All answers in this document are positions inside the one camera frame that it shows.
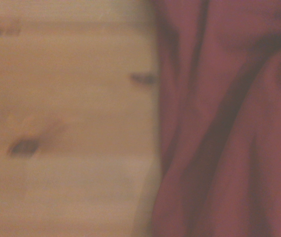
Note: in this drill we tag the rust orange shorts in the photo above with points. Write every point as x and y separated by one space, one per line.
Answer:
229 123

